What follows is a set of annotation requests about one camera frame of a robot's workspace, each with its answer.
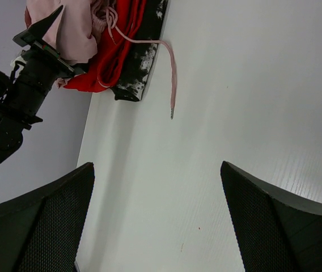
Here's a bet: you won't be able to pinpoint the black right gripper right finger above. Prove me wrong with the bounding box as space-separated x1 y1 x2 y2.
221 161 322 271

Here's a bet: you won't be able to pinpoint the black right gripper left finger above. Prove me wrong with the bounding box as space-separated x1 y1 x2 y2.
0 162 95 271

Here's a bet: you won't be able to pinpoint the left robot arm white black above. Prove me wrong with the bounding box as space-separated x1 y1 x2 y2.
0 5 87 164

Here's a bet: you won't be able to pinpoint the folded black patterned trousers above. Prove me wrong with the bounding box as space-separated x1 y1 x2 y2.
111 0 168 102

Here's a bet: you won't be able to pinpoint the folded red trousers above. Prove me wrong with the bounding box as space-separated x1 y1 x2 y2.
64 1 147 92

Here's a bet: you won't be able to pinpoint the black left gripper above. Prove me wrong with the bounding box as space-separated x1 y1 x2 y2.
12 4 89 111

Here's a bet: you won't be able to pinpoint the light pink trousers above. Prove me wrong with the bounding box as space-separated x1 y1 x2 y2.
24 0 177 120

